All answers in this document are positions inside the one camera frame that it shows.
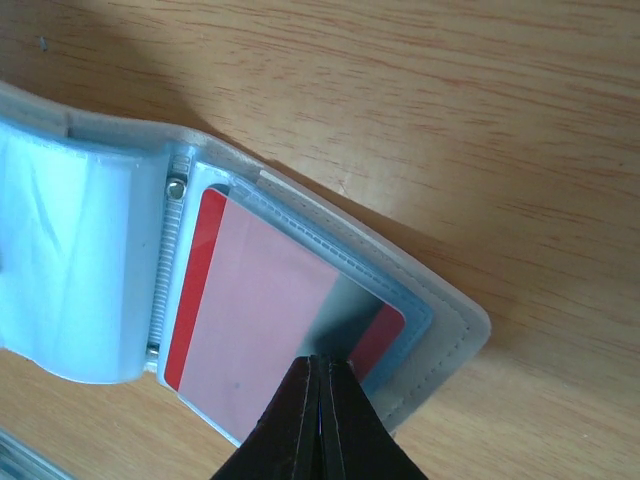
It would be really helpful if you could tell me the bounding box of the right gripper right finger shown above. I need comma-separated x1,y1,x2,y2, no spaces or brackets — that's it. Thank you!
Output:
319,357,426,480

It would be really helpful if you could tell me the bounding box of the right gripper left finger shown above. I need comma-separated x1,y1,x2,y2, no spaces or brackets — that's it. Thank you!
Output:
213,357,320,480

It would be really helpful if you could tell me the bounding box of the beige card holder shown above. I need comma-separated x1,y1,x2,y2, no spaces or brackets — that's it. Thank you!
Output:
1,84,491,445

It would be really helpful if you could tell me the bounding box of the aluminium front rail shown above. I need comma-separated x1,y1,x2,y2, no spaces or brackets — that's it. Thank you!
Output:
0,430,74,480

